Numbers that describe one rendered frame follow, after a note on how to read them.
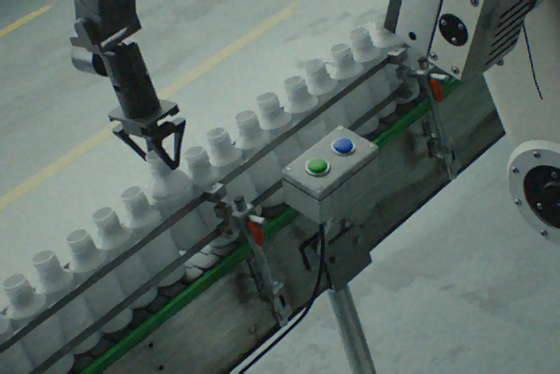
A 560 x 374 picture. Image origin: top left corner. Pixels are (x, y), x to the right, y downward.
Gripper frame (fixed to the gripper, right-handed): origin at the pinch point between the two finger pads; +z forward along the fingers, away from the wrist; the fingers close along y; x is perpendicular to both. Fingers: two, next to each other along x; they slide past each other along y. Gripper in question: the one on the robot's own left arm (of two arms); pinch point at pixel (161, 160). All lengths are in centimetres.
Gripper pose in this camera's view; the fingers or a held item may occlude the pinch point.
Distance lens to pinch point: 186.1
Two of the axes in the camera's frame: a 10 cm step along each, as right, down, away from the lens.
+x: 6.8, -5.3, 5.1
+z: 2.7, 8.2, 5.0
